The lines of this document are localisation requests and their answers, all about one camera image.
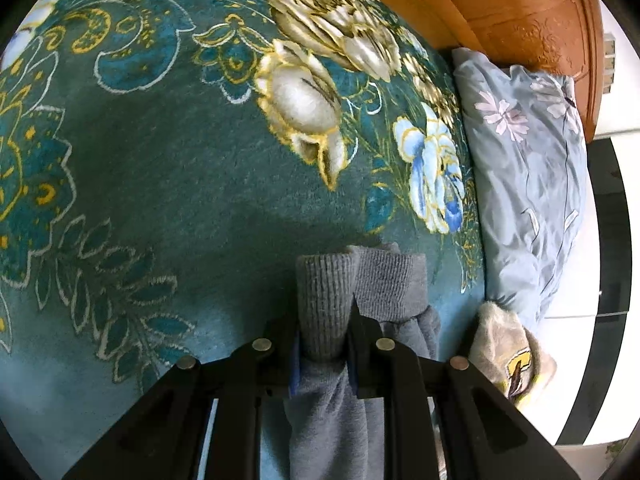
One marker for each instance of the beige sweater with yellow letters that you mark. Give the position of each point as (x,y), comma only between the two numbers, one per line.
(500,340)

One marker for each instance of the white and black wardrobe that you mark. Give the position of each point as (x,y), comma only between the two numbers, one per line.
(605,210)

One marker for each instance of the grey sweater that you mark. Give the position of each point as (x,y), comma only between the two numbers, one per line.
(325,300)

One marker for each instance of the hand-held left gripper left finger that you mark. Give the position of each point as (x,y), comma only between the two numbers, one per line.
(292,377)

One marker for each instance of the teal floral blanket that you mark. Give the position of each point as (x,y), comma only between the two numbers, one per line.
(175,185)

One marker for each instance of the light blue floral quilt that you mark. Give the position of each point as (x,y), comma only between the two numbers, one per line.
(525,185)

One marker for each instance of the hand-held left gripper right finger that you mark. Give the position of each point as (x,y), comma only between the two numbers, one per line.
(354,370)

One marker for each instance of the wooden bed frame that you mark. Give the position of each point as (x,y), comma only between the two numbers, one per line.
(500,5)

